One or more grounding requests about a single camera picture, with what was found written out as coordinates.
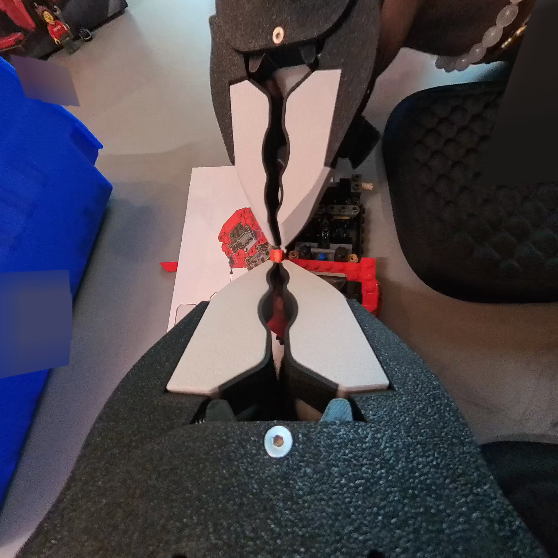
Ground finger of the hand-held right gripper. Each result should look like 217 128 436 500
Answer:
229 78 280 248
276 67 342 251

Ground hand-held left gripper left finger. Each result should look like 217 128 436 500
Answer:
167 263 275 398

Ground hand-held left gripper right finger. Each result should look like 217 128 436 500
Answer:
282 261 390 398

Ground red lego piece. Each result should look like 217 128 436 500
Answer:
268 249 292 346

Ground black and red lego car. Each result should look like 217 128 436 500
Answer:
283 174 382 317

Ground dark lego set box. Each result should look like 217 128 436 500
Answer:
0 0 128 60

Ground person's right hand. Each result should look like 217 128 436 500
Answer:
376 0 507 73

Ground white instruction booklet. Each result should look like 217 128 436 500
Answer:
167 166 288 335

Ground black quilted seat cushion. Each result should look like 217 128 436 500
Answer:
383 81 558 304

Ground blue plastic storage bin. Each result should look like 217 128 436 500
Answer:
0 54 113 506

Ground white bead bracelet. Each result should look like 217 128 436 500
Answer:
435 0 526 73

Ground gold bracelet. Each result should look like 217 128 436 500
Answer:
497 24 528 52

